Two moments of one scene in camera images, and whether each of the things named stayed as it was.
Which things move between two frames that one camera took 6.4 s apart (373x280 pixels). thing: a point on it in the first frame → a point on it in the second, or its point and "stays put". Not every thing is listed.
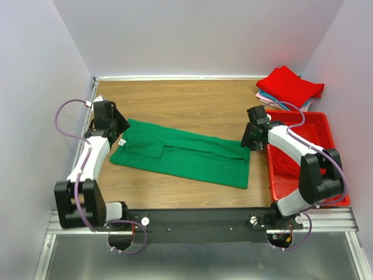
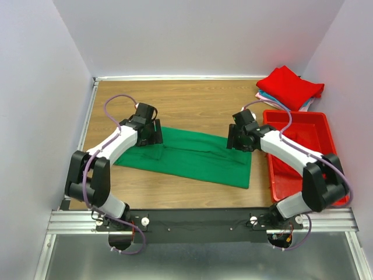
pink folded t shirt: (270, 102) stays put
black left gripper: (123, 123) → (157, 136)
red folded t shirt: (286, 86) stays put
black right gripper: (245, 140) → (233, 131)
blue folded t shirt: (266, 94) stays put
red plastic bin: (313, 128) stays put
